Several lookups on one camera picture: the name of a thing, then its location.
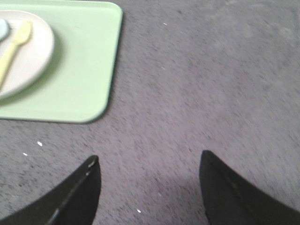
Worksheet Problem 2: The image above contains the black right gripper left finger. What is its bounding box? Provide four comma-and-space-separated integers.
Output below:
0, 155, 101, 225

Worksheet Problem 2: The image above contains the light green plastic tray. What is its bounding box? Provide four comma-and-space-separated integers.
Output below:
0, 0, 123, 123

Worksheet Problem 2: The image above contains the white round plate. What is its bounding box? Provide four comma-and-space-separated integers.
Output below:
0, 10, 55, 99

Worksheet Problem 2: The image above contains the light blue plastic spoon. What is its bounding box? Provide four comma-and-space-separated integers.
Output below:
0, 18, 10, 41

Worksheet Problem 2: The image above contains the yellow plastic fork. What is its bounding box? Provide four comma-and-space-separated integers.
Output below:
0, 21, 33, 86

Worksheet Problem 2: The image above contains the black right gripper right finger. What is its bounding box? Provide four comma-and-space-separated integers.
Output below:
199, 150, 300, 225

